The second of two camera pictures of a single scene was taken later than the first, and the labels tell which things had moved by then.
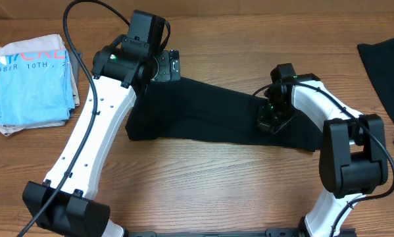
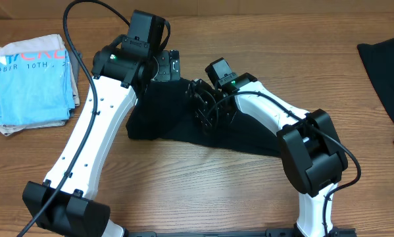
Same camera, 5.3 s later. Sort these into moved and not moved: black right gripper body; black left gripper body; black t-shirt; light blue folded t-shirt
Moved: black right gripper body
Not moved: black left gripper body; light blue folded t-shirt; black t-shirt
